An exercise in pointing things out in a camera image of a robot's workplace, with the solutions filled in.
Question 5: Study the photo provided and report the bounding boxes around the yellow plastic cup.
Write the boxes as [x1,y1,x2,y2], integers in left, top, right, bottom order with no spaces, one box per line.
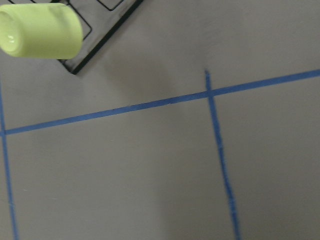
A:
[0,3,83,60]

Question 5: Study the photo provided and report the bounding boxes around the black wire cup rack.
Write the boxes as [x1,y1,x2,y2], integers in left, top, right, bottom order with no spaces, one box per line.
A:
[0,0,143,75]

